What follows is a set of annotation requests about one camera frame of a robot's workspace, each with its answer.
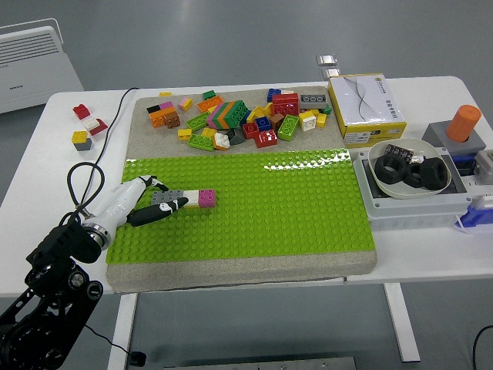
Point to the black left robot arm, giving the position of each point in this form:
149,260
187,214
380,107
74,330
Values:
65,243

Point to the small grey sloped brick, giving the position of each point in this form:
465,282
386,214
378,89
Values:
85,145

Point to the orange building brick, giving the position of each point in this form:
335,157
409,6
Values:
210,104

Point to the blue building brick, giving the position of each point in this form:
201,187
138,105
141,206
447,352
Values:
272,94
263,123

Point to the striped brick stack green top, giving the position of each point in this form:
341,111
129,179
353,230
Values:
231,113

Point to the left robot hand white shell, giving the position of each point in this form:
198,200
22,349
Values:
119,200

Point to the white on yellow brick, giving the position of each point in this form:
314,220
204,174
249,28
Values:
308,122

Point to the green studded baseplate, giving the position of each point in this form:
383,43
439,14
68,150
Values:
269,212

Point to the white and yellow cardboard box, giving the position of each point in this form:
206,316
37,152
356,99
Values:
366,104

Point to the dark red circuit board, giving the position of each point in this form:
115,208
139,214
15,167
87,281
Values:
400,151

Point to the grey connector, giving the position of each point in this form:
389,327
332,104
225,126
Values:
484,163

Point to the small green brick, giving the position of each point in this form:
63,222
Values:
327,109
209,95

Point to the long grey brick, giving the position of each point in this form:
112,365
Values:
314,101

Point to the grey building brick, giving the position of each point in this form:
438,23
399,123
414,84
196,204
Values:
165,196

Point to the white and orange brick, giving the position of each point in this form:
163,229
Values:
221,141

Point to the brown building brick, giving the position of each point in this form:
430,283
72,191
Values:
275,121

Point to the brown orange black brick cluster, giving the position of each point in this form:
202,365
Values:
163,115

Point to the red sloped brick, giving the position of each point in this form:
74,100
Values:
101,127

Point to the silver square plate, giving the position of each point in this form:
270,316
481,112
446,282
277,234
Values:
326,60
332,73

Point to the large black nut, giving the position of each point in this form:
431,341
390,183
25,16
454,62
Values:
435,173
381,170

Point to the grey-brown mat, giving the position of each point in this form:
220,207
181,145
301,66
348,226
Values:
231,274

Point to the blue plastic device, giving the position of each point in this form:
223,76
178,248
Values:
479,220

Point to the small black nut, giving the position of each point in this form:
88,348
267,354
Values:
410,180

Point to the light grey junction box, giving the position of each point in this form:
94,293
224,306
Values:
404,216

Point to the white bowl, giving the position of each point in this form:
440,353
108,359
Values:
420,145

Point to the white sloped brick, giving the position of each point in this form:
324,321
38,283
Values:
287,91

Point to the yellow building brick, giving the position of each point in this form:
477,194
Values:
79,136
255,113
321,120
208,132

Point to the white building brick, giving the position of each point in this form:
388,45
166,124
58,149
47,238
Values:
193,198

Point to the white table leg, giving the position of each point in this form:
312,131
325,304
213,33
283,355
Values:
400,323
123,327

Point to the pink building brick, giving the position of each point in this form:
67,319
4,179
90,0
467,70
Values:
207,197

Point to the small white brick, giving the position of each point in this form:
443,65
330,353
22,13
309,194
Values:
91,123

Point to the pink and yellow brick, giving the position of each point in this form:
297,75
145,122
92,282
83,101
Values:
186,104

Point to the wide green brick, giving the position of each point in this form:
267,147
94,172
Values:
288,128

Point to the large red brick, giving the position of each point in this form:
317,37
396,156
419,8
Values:
286,104

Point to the orange cylinder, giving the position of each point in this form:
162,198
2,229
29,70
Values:
462,123

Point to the dark grey sloped brick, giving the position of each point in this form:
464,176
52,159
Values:
235,135

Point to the grey block holder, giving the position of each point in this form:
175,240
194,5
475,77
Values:
435,133

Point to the red building brick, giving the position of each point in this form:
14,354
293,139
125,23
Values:
81,112
265,138
248,130

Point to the white ribbed heater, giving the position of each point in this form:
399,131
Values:
31,69

